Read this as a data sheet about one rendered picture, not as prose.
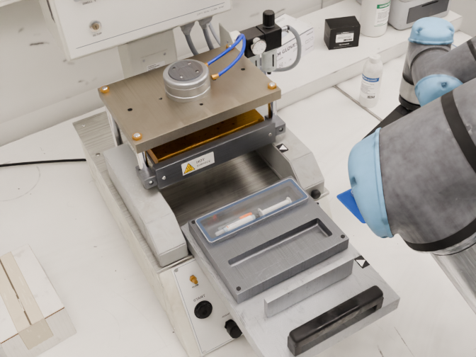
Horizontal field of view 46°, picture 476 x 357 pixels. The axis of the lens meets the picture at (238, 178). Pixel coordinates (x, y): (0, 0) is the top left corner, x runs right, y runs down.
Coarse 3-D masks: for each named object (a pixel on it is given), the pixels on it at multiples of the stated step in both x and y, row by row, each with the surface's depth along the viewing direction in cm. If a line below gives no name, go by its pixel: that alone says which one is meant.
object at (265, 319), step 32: (352, 256) 83; (224, 288) 85; (288, 288) 79; (320, 288) 83; (352, 288) 84; (384, 288) 83; (256, 320) 80; (288, 320) 80; (352, 320) 80; (256, 352) 79; (288, 352) 77; (320, 352) 79
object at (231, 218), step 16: (272, 192) 94; (288, 192) 93; (304, 192) 93; (224, 208) 92; (240, 208) 91; (256, 208) 91; (272, 208) 91; (208, 224) 89; (224, 224) 89; (240, 224) 89
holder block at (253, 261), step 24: (288, 216) 91; (312, 216) 91; (240, 240) 88; (264, 240) 88; (288, 240) 89; (312, 240) 89; (336, 240) 87; (216, 264) 85; (240, 264) 86; (264, 264) 86; (288, 264) 84; (312, 264) 86; (240, 288) 81; (264, 288) 84
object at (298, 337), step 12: (372, 288) 79; (348, 300) 78; (360, 300) 77; (372, 300) 78; (324, 312) 76; (336, 312) 76; (348, 312) 76; (360, 312) 78; (312, 324) 75; (324, 324) 75; (336, 324) 76; (288, 336) 75; (300, 336) 74; (312, 336) 75; (300, 348) 75
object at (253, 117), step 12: (228, 120) 99; (240, 120) 99; (252, 120) 99; (204, 132) 97; (216, 132) 97; (228, 132) 97; (168, 144) 95; (180, 144) 95; (192, 144) 95; (156, 156) 93; (168, 156) 93
